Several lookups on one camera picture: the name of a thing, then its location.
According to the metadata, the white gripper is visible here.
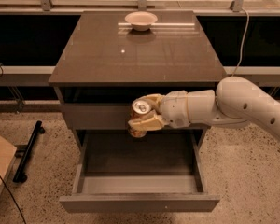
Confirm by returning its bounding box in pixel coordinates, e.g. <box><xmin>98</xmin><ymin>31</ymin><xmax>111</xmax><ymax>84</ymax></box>
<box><xmin>128</xmin><ymin>91</ymin><xmax>190</xmax><ymax>131</ymax></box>

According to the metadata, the orange soda can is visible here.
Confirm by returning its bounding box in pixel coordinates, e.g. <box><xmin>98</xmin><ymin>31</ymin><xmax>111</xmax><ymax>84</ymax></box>
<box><xmin>128</xmin><ymin>99</ymin><xmax>152</xmax><ymax>138</ymax></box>

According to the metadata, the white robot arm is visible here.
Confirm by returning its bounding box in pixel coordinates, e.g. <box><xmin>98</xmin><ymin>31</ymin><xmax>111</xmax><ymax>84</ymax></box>
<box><xmin>128</xmin><ymin>77</ymin><xmax>280</xmax><ymax>142</ymax></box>

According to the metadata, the open grey lower drawer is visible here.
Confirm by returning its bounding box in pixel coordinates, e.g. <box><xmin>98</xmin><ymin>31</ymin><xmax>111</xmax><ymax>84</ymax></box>
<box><xmin>60</xmin><ymin>129</ymin><xmax>219</xmax><ymax>213</ymax></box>

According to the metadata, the grey drawer cabinet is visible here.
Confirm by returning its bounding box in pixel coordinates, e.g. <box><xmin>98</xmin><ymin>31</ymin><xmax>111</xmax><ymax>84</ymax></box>
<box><xmin>48</xmin><ymin>10</ymin><xmax>231</xmax><ymax>214</ymax></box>

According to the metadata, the closed grey upper drawer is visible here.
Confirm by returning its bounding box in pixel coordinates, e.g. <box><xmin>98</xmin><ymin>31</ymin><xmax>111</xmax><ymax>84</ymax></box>
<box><xmin>61</xmin><ymin>103</ymin><xmax>131</xmax><ymax>130</ymax></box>

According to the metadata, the white bowl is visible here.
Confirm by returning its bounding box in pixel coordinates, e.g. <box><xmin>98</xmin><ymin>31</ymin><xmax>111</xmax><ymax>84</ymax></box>
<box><xmin>125</xmin><ymin>11</ymin><xmax>158</xmax><ymax>31</ymax></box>

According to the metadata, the black bar on floor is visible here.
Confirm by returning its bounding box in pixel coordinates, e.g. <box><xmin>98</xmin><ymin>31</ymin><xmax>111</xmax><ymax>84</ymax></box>
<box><xmin>13</xmin><ymin>120</ymin><xmax>45</xmax><ymax>183</ymax></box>

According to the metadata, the white cable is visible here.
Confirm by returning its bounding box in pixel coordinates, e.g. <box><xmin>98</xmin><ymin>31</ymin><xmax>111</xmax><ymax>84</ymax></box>
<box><xmin>231</xmin><ymin>8</ymin><xmax>250</xmax><ymax>77</ymax></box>

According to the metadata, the black cable on floor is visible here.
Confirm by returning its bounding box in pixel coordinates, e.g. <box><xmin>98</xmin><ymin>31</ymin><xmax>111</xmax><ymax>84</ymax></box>
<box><xmin>0</xmin><ymin>157</ymin><xmax>27</xmax><ymax>224</ymax></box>

